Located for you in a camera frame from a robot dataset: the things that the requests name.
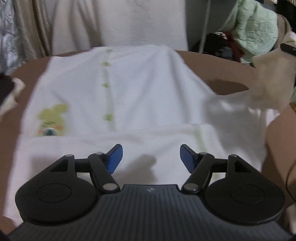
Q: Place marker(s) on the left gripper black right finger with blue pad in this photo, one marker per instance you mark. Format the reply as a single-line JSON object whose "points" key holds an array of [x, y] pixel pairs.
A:
{"points": [[231, 189]]}

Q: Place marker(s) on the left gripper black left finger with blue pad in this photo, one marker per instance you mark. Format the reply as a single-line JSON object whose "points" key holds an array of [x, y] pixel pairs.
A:
{"points": [[69, 188]]}

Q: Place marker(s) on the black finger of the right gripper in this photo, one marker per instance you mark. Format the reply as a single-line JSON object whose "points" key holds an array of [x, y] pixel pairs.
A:
{"points": [[288, 49]]}

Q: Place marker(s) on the white baby garment green trim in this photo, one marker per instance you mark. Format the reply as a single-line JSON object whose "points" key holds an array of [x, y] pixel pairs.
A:
{"points": [[145, 98]]}

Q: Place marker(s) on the mint green quilted blanket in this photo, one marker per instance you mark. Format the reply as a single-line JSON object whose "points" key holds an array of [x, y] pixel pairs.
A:
{"points": [[253, 27]]}

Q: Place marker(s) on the dark folded garment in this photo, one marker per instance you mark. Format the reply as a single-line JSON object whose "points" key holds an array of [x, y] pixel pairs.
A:
{"points": [[6, 86]]}

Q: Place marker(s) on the grey patterned fabric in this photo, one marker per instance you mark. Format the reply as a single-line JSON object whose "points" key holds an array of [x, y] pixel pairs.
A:
{"points": [[12, 55]]}

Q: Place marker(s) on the white hanging curtain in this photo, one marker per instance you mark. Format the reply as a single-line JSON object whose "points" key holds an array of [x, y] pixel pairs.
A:
{"points": [[82, 25]]}

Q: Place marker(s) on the beige hanging curtain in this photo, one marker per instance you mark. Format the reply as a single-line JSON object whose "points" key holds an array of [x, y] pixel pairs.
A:
{"points": [[35, 31]]}

